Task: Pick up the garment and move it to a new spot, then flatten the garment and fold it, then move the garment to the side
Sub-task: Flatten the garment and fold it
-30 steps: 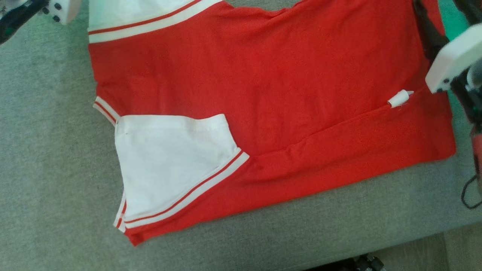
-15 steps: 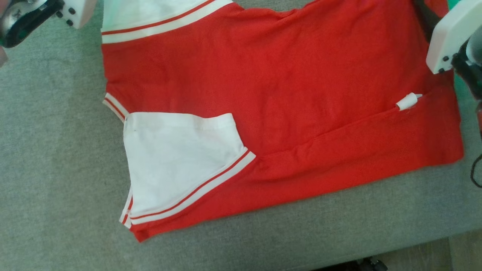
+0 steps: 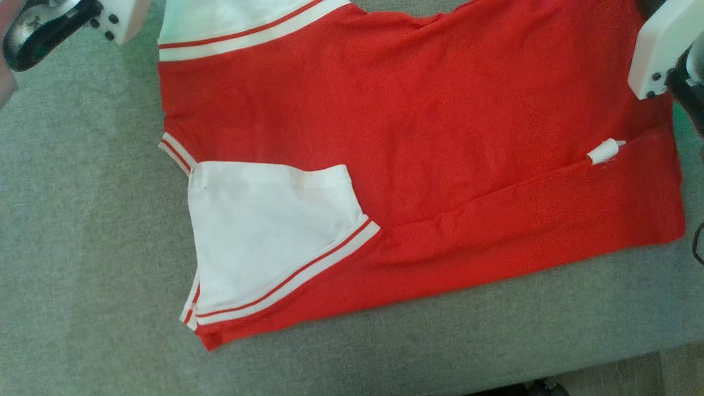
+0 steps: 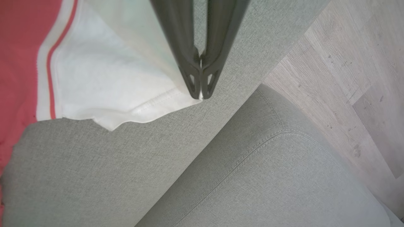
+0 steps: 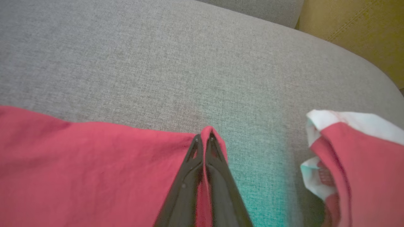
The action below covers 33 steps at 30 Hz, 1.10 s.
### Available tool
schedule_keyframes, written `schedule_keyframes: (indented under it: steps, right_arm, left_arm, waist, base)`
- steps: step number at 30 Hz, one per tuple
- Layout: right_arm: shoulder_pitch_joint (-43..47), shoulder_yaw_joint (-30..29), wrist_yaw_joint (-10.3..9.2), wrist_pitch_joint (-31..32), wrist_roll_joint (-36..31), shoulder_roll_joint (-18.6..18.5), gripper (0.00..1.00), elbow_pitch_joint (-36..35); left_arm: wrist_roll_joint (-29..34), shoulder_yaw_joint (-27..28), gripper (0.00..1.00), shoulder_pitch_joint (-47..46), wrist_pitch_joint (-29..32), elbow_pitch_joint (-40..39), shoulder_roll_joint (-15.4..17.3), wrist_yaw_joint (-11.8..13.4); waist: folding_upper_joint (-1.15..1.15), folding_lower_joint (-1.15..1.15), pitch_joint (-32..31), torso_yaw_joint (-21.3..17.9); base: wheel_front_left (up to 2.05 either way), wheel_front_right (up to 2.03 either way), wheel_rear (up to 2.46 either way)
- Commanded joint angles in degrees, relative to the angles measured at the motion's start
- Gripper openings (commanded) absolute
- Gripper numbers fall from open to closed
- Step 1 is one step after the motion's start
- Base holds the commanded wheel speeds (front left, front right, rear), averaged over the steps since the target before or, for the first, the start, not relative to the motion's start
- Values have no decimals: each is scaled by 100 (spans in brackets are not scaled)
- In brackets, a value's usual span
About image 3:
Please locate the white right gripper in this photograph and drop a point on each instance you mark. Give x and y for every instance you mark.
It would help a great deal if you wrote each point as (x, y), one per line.
(663, 44)

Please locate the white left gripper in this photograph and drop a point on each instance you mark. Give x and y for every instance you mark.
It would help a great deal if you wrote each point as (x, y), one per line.
(127, 16)

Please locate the red and white shirt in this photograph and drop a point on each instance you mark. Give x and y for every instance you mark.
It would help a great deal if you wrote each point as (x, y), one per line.
(412, 137)

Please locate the dark robot base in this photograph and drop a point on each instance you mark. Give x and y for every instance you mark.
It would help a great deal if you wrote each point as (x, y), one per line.
(542, 388)

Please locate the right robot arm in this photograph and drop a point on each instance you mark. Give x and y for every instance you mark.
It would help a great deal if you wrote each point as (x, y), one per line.
(690, 88)

